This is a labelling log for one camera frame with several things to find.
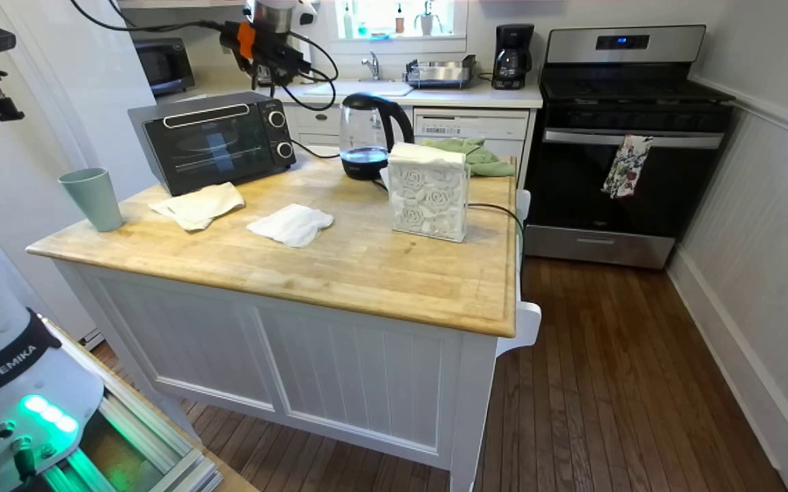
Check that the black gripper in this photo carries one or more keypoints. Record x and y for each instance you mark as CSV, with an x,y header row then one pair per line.
x,y
279,56

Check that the chrome faucet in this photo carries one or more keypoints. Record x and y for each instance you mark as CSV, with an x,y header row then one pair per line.
x,y
372,65

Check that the black microwave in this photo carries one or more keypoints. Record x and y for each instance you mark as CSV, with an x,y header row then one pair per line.
x,y
164,68

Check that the small window bottle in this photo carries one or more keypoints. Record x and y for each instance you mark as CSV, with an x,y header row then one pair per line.
x,y
399,20

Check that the black glass electric kettle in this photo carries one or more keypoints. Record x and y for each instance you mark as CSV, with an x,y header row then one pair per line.
x,y
376,158

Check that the grey dish rack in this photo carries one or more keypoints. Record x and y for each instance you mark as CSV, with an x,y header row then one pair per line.
x,y
439,71

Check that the white paper napkin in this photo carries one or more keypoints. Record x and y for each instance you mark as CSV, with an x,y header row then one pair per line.
x,y
291,225

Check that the beige cloth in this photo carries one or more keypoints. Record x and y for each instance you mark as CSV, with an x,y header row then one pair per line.
x,y
197,206

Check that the white kitchen counter cabinet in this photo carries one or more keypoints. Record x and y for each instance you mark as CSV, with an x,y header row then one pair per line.
x,y
465,123

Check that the white paper towel pack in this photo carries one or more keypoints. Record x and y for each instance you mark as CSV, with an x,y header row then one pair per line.
x,y
425,194

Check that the green cloth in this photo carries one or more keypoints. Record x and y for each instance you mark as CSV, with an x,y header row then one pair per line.
x,y
485,158

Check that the black coffee maker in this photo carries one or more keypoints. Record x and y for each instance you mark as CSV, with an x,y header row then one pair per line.
x,y
511,58

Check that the teal plastic cup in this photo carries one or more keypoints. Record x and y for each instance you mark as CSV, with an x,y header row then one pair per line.
x,y
94,201

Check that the white kitchen island base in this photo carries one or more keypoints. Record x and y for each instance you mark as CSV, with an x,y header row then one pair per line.
x,y
340,382

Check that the stainless black kitchen stove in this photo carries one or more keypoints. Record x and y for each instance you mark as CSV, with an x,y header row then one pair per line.
x,y
622,164

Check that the patterned dish towel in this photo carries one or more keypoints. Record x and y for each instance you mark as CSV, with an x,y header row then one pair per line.
x,y
626,166

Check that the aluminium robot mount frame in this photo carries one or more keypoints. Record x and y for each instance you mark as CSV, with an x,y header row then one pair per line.
x,y
164,453

